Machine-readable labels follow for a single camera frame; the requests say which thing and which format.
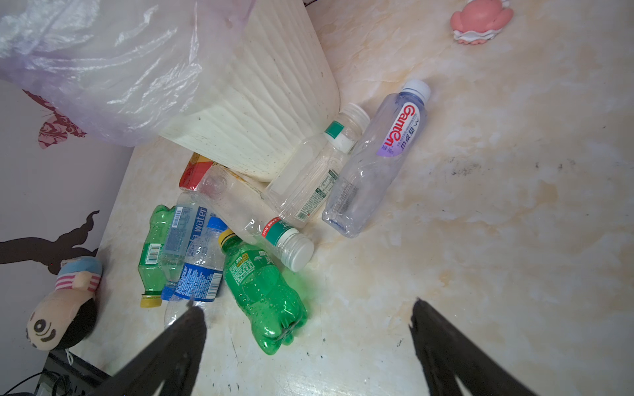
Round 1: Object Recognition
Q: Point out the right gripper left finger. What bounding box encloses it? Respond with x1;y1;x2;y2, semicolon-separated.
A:
92;302;207;395

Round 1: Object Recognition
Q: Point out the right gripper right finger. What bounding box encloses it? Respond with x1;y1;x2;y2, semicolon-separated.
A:
409;299;534;395

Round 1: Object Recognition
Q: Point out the green bottle yellow cap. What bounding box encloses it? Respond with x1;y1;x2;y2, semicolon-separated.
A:
138;205;176;309
218;229;308;356

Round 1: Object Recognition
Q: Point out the clear bottle pale blue label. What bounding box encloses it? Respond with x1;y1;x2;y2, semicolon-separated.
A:
158;191;210;301

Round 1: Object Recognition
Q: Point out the clear bottle green cap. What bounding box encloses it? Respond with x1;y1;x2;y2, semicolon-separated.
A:
262;103;370;229

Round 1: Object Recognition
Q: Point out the pink plastic bin liner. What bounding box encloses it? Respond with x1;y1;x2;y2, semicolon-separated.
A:
1;1;254;147

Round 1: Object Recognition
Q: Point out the white woven waste bin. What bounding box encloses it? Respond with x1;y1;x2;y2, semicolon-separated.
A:
160;1;340;182

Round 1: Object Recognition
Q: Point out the small blue label water bottle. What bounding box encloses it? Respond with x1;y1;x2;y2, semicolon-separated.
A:
164;214;228;328

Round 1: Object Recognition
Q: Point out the green bottle yellow cap tilted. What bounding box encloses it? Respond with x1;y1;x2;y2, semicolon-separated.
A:
218;229;308;356

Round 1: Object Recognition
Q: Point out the plush doll toy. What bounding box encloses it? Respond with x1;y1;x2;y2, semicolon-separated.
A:
26;256;102;351

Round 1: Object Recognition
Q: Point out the clear bottle green red label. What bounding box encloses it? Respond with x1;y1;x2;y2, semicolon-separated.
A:
198;165;315;272

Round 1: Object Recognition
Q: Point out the red yellow label drink bottle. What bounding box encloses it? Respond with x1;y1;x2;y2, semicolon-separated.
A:
178;153;216;191

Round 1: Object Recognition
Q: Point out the clear bottle purple label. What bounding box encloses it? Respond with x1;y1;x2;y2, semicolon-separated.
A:
322;79;431;239

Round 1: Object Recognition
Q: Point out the pink white toy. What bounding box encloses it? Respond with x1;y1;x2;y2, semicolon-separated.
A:
450;0;514;46

